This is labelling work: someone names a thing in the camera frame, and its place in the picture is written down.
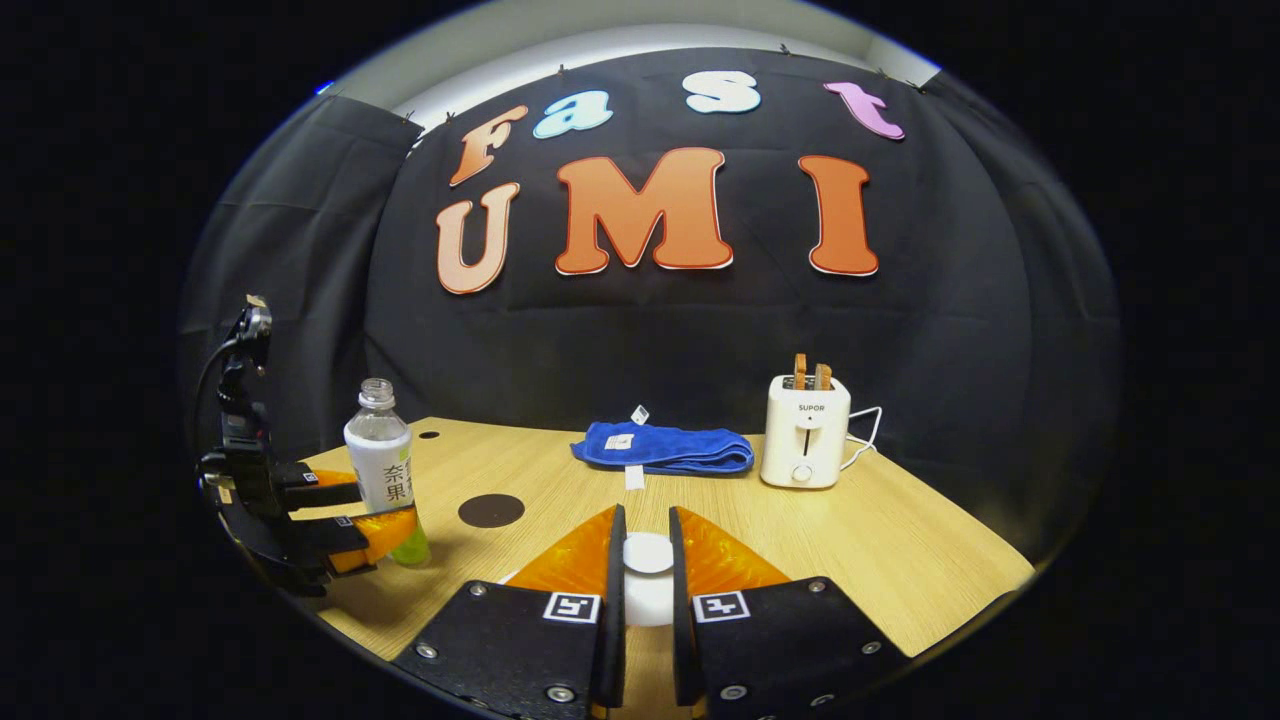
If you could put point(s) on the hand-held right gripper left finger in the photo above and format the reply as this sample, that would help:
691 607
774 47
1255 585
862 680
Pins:
614 640

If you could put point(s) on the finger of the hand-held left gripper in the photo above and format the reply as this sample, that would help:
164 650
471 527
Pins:
320 495
320 540

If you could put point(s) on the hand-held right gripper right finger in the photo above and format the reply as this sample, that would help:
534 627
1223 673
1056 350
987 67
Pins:
682 640

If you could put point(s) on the clear water bottle green label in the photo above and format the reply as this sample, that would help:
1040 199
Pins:
380 450

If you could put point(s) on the dark round coaster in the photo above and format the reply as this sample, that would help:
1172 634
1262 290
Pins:
490 511

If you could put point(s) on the folded blue towel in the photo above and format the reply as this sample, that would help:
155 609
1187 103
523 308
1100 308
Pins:
660 448

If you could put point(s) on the white toaster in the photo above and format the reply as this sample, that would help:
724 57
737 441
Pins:
805 440

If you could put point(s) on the brown bread slice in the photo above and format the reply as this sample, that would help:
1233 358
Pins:
800 372
822 378

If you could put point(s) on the black backdrop cloth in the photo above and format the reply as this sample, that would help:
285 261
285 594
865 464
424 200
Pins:
700 340

